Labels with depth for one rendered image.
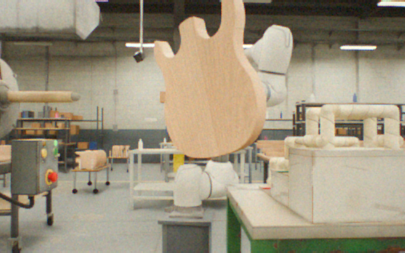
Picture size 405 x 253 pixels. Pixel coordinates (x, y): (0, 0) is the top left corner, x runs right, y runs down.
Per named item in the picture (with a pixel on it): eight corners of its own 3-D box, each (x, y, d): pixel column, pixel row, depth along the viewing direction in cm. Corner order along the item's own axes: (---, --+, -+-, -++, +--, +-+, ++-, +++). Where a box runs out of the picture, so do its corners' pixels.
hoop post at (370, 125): (368, 147, 78) (368, 113, 78) (361, 147, 81) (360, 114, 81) (379, 147, 78) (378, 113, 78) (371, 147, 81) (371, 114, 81)
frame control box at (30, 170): (-43, 215, 97) (-42, 140, 97) (-1, 201, 118) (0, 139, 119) (30, 215, 98) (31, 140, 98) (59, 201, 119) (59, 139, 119)
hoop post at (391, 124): (390, 149, 69) (390, 110, 70) (381, 148, 73) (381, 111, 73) (402, 149, 70) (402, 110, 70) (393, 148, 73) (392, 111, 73)
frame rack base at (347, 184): (313, 224, 66) (313, 150, 66) (287, 208, 81) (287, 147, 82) (421, 220, 69) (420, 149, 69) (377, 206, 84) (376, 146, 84)
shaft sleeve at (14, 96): (6, 96, 82) (11, 89, 85) (11, 104, 85) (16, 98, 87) (69, 96, 83) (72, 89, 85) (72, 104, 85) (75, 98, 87)
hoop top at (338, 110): (324, 117, 68) (324, 103, 69) (317, 118, 71) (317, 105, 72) (402, 117, 70) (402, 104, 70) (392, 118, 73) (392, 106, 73)
